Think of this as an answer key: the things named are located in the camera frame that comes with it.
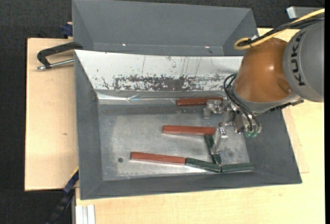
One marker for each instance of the grey metal bin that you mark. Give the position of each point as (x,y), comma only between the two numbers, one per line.
(144,140)

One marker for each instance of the pale wood flat board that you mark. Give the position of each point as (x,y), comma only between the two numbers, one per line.
(50,114)

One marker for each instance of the dark green flat block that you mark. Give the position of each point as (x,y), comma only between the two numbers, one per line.
(237,167)
(202,165)

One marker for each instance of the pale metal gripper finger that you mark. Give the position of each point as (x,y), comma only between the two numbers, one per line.
(216,107)
(222,132)

